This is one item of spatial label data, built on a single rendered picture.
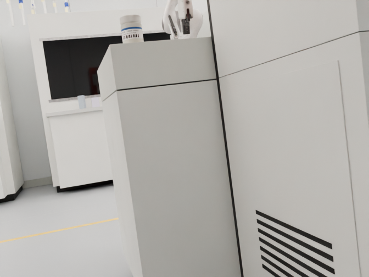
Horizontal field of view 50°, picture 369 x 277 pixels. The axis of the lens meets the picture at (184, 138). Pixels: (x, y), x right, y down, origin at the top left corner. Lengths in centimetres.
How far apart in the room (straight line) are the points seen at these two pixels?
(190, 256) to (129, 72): 65
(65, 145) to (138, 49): 319
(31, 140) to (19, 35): 137
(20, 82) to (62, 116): 133
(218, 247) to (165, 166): 35
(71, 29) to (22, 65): 113
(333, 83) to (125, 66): 71
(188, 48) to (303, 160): 61
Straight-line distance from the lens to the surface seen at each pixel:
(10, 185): 473
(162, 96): 131
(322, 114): 86
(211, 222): 140
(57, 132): 442
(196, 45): 137
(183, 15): 196
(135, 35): 135
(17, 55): 566
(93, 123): 443
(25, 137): 557
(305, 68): 90
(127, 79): 130
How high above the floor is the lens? 72
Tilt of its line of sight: 4 degrees down
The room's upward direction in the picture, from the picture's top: 8 degrees counter-clockwise
